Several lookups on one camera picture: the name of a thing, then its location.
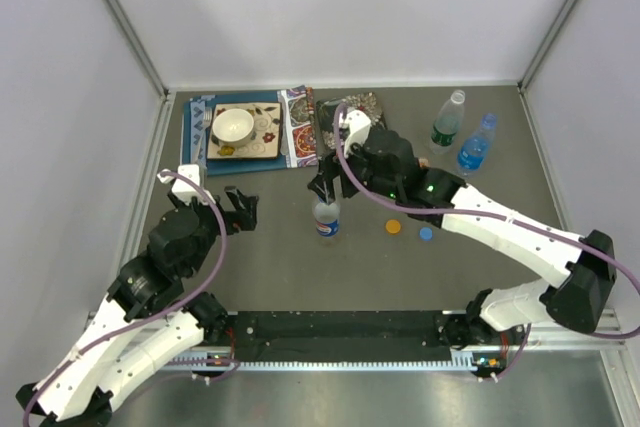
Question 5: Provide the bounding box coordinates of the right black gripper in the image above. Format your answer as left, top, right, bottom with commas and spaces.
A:
308, 132, 401, 206

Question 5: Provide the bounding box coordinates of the red-blue label water bottle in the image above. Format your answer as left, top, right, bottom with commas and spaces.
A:
312, 196, 341, 246

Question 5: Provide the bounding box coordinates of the orange bottle cap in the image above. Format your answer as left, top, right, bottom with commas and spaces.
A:
385, 219, 402, 235

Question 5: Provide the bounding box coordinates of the blue bottle cap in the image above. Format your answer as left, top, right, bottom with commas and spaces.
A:
419, 227, 434, 241

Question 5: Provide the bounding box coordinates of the green label water bottle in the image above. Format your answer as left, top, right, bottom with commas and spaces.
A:
430, 89, 466, 154

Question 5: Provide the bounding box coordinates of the blue label water bottle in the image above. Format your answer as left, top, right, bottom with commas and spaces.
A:
456, 113, 498, 177

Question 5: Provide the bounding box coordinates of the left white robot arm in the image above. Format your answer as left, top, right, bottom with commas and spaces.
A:
16, 187, 258, 426

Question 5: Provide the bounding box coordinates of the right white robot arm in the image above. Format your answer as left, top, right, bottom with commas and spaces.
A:
307, 130, 617, 346

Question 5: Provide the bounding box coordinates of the blue patterned placemat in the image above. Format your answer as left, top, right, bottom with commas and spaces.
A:
180, 86, 318, 176

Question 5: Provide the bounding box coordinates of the beige floral square plate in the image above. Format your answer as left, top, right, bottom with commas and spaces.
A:
207, 102, 282, 160

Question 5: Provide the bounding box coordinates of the cream ceramic bowl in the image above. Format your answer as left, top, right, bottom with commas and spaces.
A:
211, 108, 254, 147

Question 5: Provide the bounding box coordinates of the silver fork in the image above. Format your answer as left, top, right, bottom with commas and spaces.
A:
192, 107, 213, 169

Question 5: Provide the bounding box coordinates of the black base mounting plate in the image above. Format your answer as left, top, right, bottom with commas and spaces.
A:
229, 311, 472, 363

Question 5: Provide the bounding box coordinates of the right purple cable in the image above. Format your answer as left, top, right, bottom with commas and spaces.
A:
332, 102, 640, 382

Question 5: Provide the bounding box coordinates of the purple cable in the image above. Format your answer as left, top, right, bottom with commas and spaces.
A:
22, 171, 230, 427
332, 102, 640, 382

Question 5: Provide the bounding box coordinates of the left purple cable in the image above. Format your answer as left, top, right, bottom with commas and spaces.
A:
22, 171, 230, 427

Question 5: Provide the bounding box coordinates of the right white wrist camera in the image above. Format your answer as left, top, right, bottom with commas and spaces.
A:
335, 104, 372, 158

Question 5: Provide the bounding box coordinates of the left aluminium corner post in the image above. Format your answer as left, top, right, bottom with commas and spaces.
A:
102, 0, 168, 98

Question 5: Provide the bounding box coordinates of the aluminium corner post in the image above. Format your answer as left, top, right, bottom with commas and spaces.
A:
102, 0, 168, 98
518, 0, 580, 94

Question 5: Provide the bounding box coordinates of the aluminium slotted rail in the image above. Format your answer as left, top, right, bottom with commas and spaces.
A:
124, 310, 626, 373

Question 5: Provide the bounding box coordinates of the right aluminium corner post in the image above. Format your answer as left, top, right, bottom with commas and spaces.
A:
518, 0, 580, 94

